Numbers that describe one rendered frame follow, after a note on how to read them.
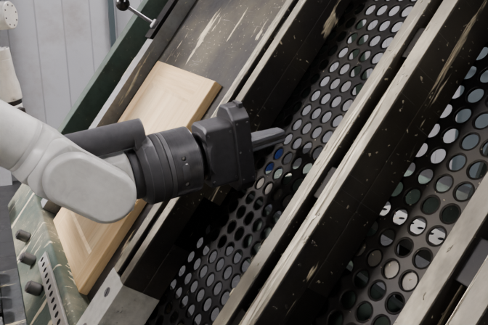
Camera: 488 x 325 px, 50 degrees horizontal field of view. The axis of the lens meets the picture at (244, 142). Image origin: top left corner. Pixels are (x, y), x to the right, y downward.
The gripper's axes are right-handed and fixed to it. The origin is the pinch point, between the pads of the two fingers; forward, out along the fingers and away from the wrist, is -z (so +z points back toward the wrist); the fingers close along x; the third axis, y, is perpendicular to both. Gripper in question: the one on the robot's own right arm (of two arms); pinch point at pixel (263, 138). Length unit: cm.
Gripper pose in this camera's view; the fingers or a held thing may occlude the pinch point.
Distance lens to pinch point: 74.0
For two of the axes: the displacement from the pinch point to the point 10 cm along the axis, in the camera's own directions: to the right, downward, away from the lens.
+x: -1.1, -9.4, -3.2
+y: -4.5, -2.4, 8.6
